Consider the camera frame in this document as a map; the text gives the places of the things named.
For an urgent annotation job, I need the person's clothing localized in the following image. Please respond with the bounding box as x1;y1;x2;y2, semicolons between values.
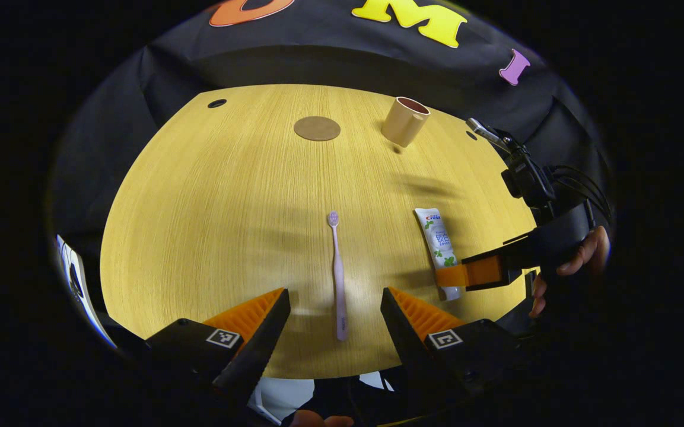
247;371;397;427

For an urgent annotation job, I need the beige cup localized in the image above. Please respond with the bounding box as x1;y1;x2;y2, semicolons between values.
381;97;431;148

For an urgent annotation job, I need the round brown coaster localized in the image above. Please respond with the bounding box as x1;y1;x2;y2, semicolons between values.
293;116;342;142

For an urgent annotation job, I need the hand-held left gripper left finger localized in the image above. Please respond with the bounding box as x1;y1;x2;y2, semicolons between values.
143;288;292;411

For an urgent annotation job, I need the pink toothbrush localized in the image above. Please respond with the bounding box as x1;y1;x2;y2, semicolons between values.
327;211;349;342

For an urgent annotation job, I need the white toothpaste tube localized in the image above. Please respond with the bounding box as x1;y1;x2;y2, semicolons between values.
414;208;463;301

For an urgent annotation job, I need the black backdrop cloth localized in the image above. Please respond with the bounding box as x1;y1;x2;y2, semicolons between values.
51;0;615;333

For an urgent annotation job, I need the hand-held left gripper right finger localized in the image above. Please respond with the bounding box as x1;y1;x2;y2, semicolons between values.
380;287;532;411

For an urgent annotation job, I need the black cable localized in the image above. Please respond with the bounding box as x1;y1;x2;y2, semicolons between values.
549;165;614;224

